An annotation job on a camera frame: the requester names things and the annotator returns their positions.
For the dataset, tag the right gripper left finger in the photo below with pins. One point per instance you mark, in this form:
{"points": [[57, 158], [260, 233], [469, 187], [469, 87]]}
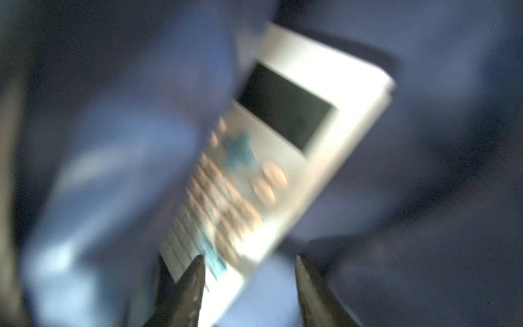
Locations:
{"points": [[182, 307]]}

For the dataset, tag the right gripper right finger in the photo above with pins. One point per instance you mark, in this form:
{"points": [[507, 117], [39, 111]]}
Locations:
{"points": [[318, 306]]}

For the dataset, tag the light blue calculator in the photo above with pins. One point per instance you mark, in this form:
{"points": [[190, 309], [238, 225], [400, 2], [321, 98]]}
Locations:
{"points": [[303, 110]]}

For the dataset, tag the navy blue student backpack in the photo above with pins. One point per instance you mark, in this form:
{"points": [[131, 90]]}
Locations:
{"points": [[421, 225]]}

